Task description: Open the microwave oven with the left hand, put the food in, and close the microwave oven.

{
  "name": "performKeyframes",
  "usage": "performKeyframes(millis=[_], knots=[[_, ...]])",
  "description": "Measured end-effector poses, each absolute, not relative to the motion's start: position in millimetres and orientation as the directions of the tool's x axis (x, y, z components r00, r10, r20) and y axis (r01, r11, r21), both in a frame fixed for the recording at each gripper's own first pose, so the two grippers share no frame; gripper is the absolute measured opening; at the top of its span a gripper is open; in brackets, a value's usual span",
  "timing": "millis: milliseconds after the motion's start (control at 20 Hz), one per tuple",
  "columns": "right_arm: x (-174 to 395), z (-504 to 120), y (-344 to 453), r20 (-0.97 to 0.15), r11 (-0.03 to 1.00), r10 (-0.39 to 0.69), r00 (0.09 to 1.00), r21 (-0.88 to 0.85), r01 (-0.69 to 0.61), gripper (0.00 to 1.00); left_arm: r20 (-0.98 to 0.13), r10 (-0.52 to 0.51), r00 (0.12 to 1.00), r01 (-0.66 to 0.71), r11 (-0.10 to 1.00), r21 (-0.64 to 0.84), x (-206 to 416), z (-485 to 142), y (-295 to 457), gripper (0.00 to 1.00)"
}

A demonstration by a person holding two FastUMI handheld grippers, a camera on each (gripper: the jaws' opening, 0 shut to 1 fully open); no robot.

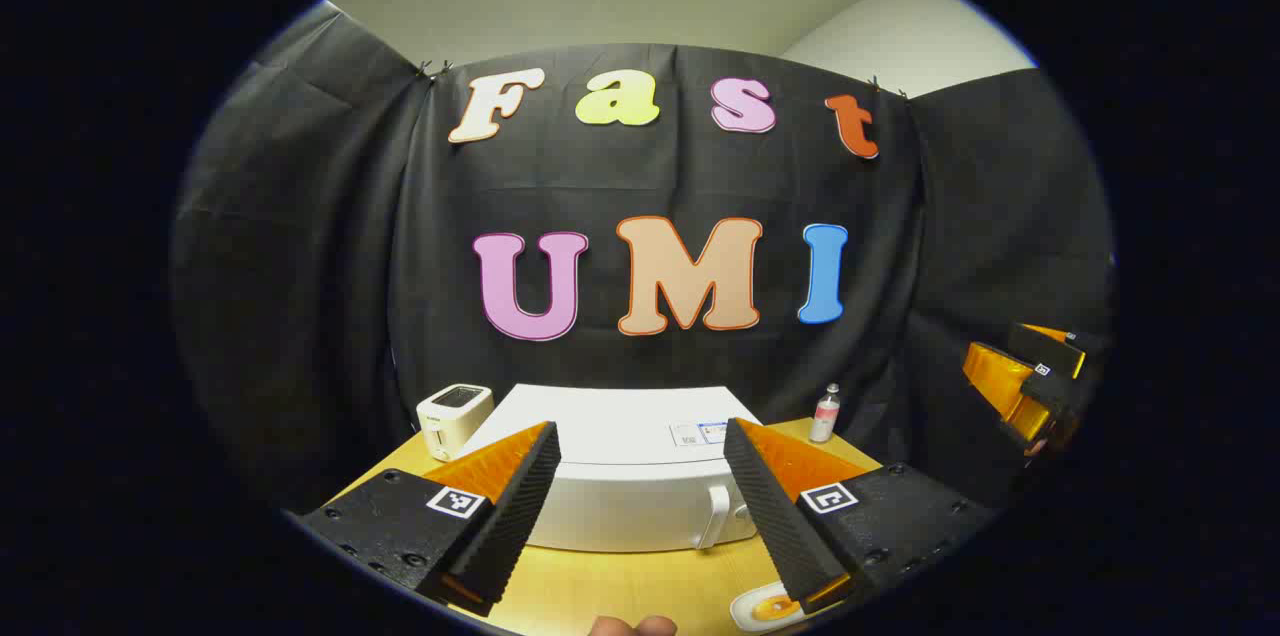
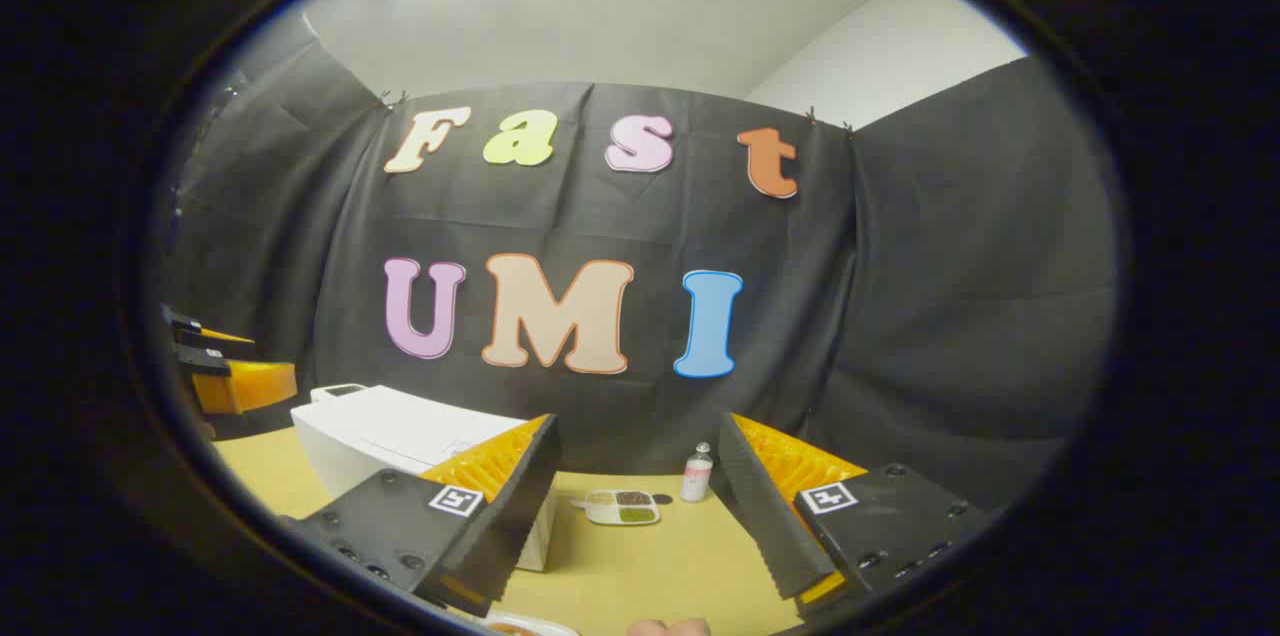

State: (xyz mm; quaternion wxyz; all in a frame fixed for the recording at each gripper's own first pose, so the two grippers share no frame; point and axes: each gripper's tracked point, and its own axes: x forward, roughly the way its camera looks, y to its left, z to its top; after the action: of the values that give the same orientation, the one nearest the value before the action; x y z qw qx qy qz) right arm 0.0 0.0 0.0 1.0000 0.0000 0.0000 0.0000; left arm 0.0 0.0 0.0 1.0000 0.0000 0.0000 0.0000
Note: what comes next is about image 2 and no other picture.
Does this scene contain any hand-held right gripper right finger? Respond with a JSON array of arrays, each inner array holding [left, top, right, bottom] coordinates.
[[718, 413, 1003, 619]]

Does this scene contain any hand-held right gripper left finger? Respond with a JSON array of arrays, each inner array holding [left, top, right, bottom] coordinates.
[[285, 413, 561, 619]]

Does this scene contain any white microwave oven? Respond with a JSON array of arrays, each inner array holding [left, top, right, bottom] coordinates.
[[290, 383, 557, 573]]

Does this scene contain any small pink label bottle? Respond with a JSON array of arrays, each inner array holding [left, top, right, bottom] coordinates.
[[680, 443, 714, 503]]

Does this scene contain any white divided seed dish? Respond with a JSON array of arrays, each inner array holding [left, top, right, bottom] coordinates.
[[572, 489, 662, 527]]

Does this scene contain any white plate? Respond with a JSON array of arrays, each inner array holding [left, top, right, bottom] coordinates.
[[470, 611, 582, 636]]

